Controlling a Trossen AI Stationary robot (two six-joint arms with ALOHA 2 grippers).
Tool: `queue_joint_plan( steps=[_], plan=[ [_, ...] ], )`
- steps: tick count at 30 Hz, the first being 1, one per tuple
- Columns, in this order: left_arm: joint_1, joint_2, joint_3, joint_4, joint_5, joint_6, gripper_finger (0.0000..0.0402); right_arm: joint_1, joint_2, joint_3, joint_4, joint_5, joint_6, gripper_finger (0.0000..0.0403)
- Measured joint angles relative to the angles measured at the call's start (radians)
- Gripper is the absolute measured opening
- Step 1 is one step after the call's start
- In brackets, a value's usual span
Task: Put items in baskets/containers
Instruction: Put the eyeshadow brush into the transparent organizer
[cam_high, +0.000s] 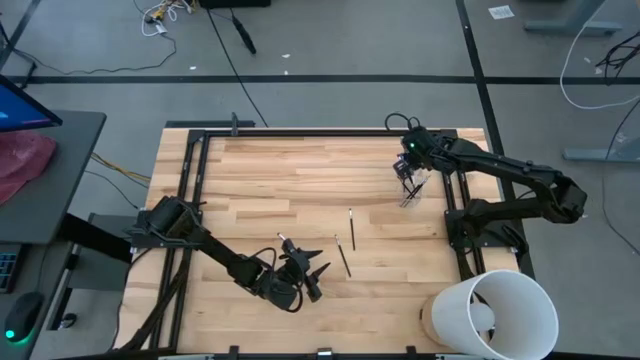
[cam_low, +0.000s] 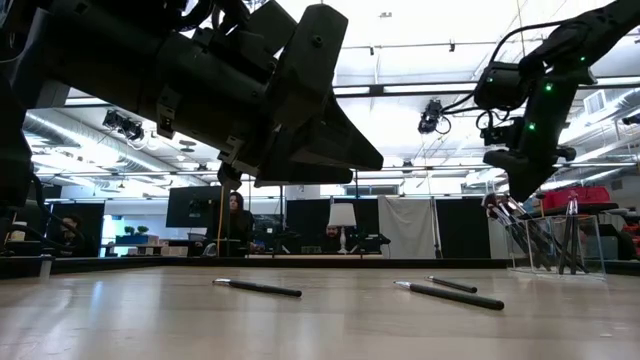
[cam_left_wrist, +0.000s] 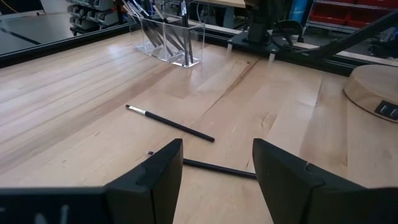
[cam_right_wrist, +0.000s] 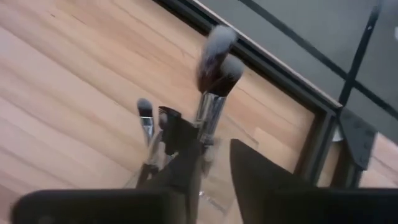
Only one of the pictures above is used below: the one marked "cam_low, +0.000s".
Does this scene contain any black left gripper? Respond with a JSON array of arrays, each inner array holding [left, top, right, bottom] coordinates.
[[149, 3, 384, 190]]

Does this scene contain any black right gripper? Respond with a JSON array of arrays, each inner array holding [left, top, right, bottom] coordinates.
[[483, 74, 596, 203]]

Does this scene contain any black brush with wide head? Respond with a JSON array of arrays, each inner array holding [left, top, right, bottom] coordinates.
[[481, 192, 549, 272]]

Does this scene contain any clear acrylic pen holder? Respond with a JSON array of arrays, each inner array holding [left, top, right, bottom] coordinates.
[[507, 195, 589, 274]]

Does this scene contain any white sign board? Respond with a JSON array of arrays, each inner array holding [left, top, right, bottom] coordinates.
[[285, 185, 322, 201]]

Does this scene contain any white lamp with white stem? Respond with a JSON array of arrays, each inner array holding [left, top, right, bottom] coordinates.
[[327, 202, 358, 255]]

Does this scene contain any red bag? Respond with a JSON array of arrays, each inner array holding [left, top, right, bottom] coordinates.
[[542, 185, 612, 211]]

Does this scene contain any black curtain panel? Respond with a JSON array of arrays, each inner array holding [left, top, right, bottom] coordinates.
[[285, 198, 380, 255], [49, 201, 106, 258], [435, 198, 492, 260]]

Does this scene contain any person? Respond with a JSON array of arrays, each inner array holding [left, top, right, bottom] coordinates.
[[49, 213, 97, 258], [319, 224, 344, 254], [227, 191, 257, 256]]

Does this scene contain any white hanging sheet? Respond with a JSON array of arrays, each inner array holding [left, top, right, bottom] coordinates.
[[377, 194, 438, 260]]

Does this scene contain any black television screen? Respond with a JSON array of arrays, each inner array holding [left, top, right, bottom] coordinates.
[[165, 185, 232, 229]]

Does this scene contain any blue box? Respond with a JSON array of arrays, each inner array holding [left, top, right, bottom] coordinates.
[[114, 233, 160, 246]]

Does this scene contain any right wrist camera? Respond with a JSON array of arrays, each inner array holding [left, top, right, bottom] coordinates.
[[480, 117, 524, 148]]

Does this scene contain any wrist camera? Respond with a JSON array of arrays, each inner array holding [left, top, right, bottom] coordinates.
[[480, 117, 524, 148], [197, 0, 296, 66]]

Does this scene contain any black aluminium table frame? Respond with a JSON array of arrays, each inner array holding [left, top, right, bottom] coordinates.
[[0, 254, 640, 279]]

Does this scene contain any black ceiling camera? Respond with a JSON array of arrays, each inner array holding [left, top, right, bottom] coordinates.
[[102, 109, 146, 143], [418, 98, 453, 136]]

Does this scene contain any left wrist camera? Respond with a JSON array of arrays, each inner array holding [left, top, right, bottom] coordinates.
[[197, 0, 296, 66]]

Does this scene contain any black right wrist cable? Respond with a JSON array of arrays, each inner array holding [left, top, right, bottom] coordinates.
[[442, 20, 569, 132]]

